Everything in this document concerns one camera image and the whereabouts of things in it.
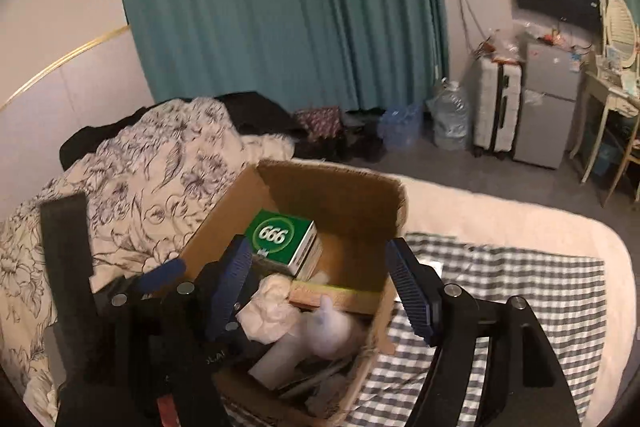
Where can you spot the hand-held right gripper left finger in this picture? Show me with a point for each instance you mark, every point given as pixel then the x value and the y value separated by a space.
pixel 230 287

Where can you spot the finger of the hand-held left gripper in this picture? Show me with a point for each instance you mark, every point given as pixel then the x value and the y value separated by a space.
pixel 160 274
pixel 67 267

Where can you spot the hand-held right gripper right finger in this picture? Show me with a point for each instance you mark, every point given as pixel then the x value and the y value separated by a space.
pixel 412 292

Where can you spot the cream lace cloth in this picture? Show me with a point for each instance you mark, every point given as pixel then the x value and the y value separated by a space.
pixel 270 307

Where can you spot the green white medicine box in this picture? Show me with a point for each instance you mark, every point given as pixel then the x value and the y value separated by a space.
pixel 280 237

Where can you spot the tan medicine box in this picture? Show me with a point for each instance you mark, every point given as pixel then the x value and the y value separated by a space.
pixel 340 297

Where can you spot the white plush toy blue star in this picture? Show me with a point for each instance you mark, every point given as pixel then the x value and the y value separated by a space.
pixel 335 327

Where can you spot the white plastic bottle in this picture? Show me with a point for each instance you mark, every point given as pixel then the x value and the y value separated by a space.
pixel 280 357

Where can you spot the torn cardboard box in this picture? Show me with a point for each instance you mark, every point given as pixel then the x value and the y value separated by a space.
pixel 340 202

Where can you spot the grey white checked cloth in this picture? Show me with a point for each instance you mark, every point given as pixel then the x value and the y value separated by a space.
pixel 525 297

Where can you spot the floral duvet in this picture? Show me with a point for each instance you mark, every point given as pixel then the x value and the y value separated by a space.
pixel 150 157

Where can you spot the pack of water bottles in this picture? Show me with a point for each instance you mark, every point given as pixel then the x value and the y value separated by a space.
pixel 400 127

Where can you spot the large clear water bottle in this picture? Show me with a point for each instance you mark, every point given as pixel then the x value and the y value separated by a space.
pixel 450 117

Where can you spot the red patterned bag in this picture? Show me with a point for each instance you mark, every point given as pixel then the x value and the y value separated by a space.
pixel 320 122

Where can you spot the white suitcase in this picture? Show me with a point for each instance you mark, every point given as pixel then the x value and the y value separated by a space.
pixel 495 107

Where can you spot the grey fridge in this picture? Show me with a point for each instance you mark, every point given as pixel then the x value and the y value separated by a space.
pixel 547 117

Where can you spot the cream dressing table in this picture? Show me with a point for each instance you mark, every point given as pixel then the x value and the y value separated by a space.
pixel 600 84

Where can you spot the oval cream mirror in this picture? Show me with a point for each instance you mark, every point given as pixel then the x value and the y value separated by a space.
pixel 620 24

